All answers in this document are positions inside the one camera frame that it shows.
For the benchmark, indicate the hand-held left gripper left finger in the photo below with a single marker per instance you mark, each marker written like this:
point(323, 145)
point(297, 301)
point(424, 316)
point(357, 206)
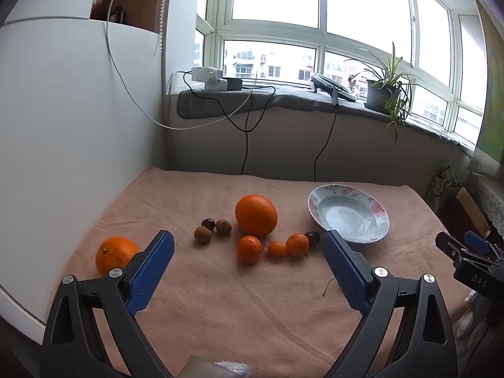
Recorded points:
point(153, 271)

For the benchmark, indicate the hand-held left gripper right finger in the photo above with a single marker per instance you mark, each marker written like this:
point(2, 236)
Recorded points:
point(346, 273)

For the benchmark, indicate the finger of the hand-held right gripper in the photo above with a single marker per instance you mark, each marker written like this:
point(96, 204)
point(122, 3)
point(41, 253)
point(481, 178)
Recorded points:
point(476, 242)
point(449, 244)

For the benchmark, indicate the orange with green stem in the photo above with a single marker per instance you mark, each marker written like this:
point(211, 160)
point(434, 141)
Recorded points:
point(115, 255)

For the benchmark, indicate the dark red cherry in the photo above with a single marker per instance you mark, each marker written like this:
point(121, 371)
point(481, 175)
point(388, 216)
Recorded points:
point(314, 239)
point(208, 224)

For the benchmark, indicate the white floral plate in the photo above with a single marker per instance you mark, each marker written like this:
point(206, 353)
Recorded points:
point(350, 214)

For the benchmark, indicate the small brown kiwi berry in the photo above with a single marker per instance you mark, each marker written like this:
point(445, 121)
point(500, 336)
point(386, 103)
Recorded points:
point(223, 226)
point(202, 234)

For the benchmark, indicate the small kumquat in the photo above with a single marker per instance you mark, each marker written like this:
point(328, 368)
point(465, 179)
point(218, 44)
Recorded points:
point(277, 249)

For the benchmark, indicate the round mandarin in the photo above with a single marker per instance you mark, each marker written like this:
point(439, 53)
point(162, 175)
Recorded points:
point(249, 249)

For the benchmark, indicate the large smooth orange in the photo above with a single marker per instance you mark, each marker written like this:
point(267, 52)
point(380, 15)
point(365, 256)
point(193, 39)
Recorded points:
point(256, 214)

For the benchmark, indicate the loose cherry stem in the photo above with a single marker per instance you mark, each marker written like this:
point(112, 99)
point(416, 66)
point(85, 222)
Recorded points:
point(328, 286)

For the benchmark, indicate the cardboard box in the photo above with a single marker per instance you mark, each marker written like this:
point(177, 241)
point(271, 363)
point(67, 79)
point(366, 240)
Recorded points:
point(472, 212)

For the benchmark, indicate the white lace cloth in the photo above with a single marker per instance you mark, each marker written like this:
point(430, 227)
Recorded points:
point(490, 201)

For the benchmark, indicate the green patterned bag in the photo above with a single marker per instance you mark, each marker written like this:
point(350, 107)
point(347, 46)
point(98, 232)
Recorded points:
point(444, 187)

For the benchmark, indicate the pink blanket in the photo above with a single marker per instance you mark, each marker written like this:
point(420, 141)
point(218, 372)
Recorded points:
point(244, 319)

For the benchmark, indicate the clear plastic bag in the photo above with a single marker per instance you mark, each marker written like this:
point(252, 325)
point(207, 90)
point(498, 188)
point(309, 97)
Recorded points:
point(220, 368)

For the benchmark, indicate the dark flower pot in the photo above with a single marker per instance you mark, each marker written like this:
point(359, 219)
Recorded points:
point(378, 94)

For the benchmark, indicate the spider plant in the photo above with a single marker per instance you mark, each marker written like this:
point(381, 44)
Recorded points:
point(395, 86)

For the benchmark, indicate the windowsill cloth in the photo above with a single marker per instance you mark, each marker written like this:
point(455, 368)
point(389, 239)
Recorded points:
point(291, 100)

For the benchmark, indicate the black round device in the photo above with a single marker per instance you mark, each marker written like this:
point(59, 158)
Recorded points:
point(332, 86)

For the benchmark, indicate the white power adapter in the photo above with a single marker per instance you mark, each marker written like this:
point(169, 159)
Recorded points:
point(206, 76)

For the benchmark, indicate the black power adapter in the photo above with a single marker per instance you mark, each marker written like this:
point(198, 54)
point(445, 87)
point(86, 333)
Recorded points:
point(233, 84)

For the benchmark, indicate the white window frame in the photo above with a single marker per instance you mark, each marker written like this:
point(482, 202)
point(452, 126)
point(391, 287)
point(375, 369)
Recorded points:
point(321, 35)

